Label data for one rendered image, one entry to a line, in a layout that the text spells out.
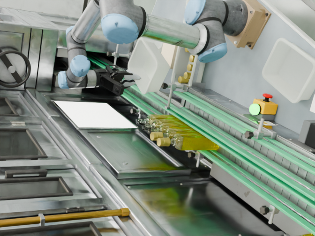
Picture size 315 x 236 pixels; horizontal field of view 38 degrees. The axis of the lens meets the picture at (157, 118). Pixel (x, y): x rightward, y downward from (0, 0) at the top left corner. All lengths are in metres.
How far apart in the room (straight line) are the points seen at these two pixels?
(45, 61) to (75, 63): 0.92
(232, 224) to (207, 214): 0.10
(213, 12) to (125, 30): 0.45
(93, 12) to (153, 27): 0.25
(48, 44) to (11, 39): 0.21
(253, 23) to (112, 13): 0.66
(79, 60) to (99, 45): 0.99
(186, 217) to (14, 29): 1.51
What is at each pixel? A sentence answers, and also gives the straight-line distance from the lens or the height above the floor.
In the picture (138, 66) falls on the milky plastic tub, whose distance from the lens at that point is 2.12.
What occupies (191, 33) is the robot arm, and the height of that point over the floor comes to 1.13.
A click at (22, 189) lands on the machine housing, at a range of 1.64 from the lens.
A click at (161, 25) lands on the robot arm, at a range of 1.60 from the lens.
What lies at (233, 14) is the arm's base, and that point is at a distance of 1.88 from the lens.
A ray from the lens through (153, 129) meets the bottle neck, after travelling 1.87.
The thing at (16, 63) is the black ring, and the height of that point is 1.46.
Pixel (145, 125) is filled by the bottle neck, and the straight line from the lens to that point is 1.92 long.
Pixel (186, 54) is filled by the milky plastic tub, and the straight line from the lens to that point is 2.31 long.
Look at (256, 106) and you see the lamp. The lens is 1.81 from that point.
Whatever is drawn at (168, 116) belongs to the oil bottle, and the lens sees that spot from 2.04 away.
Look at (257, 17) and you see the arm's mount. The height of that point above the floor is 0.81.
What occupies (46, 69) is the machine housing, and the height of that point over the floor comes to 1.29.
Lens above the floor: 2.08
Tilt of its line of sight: 31 degrees down
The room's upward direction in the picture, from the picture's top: 89 degrees counter-clockwise
